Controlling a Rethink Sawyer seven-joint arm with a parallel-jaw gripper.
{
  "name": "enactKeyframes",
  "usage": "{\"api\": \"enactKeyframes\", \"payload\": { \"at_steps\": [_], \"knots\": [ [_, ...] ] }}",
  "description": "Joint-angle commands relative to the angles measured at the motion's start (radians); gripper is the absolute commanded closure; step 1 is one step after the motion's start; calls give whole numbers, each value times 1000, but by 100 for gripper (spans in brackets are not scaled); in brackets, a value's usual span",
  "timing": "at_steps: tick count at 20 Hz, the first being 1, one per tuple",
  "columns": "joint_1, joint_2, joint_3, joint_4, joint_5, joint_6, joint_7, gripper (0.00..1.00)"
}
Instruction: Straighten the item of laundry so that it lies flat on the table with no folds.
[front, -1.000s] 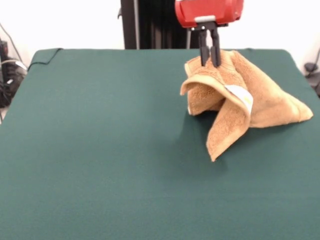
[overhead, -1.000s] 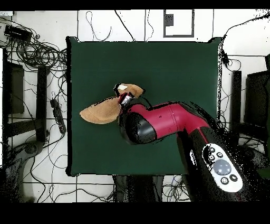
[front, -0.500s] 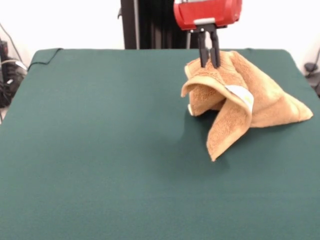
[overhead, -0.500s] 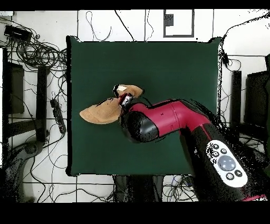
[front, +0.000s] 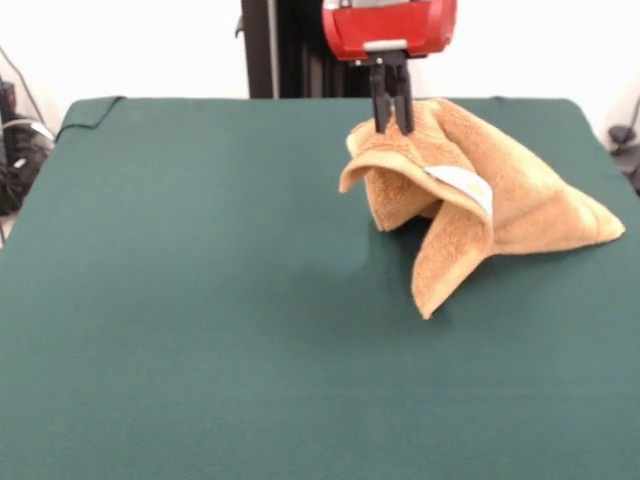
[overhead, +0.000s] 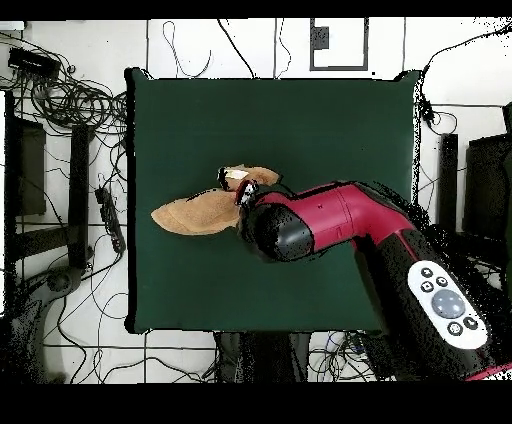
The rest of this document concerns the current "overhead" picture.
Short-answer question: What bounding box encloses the dark flat panel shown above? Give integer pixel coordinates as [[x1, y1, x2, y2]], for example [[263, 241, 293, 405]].
[[463, 133, 512, 241]]

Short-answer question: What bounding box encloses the black upright post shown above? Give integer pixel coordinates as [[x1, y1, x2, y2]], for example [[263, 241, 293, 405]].
[[67, 124, 95, 270], [437, 133, 459, 233]]

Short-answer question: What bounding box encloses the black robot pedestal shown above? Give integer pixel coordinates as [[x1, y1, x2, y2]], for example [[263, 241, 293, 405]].
[[214, 331, 312, 383]]

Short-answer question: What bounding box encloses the thin looped gray cable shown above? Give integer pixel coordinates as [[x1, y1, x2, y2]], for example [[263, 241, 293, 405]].
[[161, 20, 212, 79]]

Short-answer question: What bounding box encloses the tan terry towel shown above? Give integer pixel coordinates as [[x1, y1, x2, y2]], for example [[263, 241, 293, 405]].
[[150, 164, 283, 236]]

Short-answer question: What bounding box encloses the black straight cable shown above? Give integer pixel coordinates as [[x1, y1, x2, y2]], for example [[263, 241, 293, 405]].
[[217, 18, 256, 79]]

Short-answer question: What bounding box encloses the dark green table cloth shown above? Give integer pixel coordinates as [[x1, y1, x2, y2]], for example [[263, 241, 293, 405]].
[[124, 66, 421, 336]]

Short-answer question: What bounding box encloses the gray floor frame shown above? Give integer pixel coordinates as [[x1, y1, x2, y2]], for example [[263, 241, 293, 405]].
[[309, 17, 369, 72]]

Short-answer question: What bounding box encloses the black power strip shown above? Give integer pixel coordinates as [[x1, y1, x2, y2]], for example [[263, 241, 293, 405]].
[[94, 186, 126, 254]]

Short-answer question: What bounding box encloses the dark framed stand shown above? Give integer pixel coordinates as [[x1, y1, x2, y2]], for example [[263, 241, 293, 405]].
[[3, 90, 47, 265]]

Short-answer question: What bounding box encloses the black adapter box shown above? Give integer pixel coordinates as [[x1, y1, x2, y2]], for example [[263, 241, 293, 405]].
[[7, 47, 62, 79]]

